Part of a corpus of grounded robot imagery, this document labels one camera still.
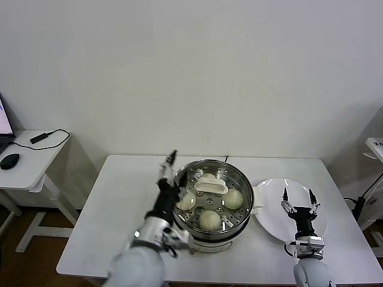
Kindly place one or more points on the black laptop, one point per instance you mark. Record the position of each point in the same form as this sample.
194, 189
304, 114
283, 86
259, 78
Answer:
4, 119

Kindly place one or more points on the white round plate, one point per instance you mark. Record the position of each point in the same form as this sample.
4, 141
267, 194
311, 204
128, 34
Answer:
269, 209

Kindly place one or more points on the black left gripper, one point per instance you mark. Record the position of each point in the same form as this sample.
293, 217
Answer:
166, 203

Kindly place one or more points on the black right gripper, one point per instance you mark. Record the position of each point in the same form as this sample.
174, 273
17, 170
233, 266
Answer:
304, 221

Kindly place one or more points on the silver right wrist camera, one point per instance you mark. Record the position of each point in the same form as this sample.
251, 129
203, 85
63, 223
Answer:
311, 243

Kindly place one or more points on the black usb dongle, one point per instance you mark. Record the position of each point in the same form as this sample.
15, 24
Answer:
39, 138

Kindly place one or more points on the white steamed baozi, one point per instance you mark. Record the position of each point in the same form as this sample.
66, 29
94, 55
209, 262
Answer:
206, 177
210, 220
232, 198
187, 201

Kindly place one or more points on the black computer mouse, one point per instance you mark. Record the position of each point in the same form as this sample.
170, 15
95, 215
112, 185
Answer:
9, 161

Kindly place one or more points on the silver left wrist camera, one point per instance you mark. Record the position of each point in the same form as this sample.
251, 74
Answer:
179, 237

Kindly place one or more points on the black power adapter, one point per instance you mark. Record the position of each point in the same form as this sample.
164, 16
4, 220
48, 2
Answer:
358, 206

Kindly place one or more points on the round glass pot lid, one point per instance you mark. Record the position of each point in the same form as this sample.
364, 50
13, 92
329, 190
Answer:
211, 185

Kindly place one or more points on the white electric cooker base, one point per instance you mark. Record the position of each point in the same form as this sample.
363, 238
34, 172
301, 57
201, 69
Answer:
215, 245

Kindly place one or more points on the stainless steel steamer basket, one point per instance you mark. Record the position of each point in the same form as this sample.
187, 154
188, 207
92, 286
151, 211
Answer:
240, 223

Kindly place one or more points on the white side table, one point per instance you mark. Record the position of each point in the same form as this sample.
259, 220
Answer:
27, 170

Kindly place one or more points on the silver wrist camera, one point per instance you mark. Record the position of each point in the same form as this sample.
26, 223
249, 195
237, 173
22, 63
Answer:
179, 237
311, 243

